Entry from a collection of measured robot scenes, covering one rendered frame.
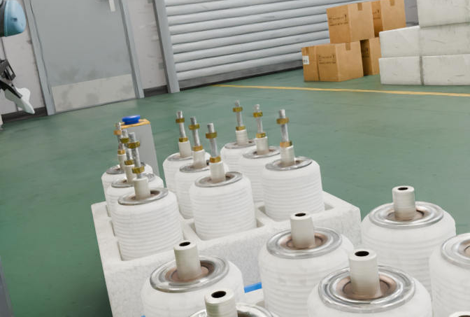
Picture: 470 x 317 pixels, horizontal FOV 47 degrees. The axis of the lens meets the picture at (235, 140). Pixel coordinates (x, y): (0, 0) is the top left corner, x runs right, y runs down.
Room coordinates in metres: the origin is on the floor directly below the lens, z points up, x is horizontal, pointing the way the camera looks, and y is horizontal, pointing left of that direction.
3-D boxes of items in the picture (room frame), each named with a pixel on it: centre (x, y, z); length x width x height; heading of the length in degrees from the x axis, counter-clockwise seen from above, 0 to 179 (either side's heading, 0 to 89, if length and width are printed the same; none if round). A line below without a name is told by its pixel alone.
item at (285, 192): (0.85, -0.08, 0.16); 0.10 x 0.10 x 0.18
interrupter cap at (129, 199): (0.79, 0.15, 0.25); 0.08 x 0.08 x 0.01
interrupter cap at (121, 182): (0.90, 0.18, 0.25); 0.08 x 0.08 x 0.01
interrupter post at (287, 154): (0.85, -0.08, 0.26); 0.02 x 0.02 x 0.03
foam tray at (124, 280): (0.93, 0.07, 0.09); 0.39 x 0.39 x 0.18; 16
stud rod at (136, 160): (0.79, 0.15, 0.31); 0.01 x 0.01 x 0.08
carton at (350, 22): (4.66, -1.11, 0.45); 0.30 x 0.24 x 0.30; 24
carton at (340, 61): (4.60, -0.97, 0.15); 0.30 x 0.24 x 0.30; 22
